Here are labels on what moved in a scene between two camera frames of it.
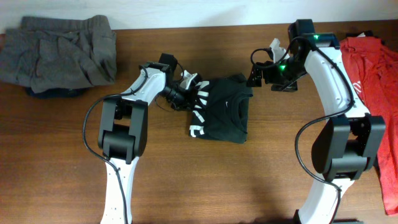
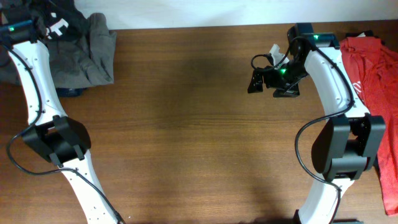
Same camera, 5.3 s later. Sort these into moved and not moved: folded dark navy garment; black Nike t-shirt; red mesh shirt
Moved: black Nike t-shirt
Not moved: red mesh shirt; folded dark navy garment
